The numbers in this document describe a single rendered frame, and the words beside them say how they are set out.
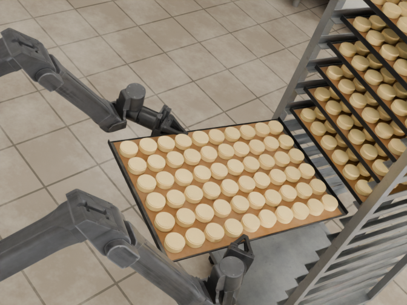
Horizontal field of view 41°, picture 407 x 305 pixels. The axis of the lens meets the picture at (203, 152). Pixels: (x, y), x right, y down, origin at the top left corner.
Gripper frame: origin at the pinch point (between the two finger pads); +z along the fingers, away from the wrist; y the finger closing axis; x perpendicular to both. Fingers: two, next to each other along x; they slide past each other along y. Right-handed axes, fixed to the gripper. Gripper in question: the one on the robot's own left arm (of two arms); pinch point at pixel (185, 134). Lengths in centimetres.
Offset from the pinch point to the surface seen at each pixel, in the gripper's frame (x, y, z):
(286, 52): -225, 100, 29
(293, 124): -33.4, 6.3, 31.4
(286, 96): -28.9, -6.8, 24.2
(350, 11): -32, -40, 29
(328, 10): -29, -40, 23
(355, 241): -11, 24, 66
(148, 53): -162, 102, -53
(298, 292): 3, 45, 57
